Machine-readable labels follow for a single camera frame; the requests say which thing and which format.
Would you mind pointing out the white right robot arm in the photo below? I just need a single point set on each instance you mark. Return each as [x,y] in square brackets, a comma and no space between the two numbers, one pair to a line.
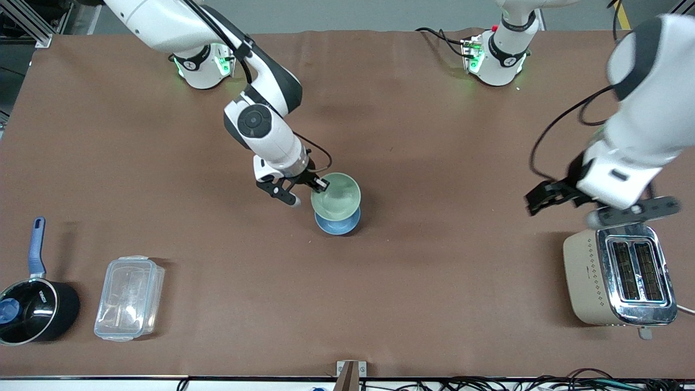
[163,21]

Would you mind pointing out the blue object inside saucepan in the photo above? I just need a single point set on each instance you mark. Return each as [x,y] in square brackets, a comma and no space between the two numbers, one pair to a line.
[7,311]

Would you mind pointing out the green ceramic bowl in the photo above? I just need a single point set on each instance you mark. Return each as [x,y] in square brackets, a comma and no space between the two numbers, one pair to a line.
[336,195]

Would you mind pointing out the aluminium frame profile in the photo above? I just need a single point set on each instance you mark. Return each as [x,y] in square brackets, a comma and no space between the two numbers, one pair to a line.
[27,21]

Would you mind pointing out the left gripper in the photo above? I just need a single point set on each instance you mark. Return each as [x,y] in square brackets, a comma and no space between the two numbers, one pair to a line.
[571,181]

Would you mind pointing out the metal bracket with wooden post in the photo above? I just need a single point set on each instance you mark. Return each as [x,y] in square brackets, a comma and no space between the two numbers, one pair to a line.
[350,374]

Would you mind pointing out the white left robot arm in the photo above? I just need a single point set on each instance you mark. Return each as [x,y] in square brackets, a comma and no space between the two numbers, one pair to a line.
[646,98]

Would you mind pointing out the clear plastic lidded container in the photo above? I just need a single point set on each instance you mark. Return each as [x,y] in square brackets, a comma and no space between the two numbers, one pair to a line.
[129,297]

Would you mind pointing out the beige and chrome toaster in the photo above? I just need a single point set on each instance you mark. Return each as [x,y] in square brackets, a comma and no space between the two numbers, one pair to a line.
[624,282]

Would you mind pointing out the brown table cloth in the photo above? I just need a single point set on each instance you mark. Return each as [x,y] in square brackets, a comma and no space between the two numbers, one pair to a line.
[434,271]

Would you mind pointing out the blue ceramic bowl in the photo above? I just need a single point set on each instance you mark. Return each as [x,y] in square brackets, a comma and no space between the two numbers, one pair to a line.
[337,225]

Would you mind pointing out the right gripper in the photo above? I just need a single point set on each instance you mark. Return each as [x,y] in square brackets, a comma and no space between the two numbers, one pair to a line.
[306,178]

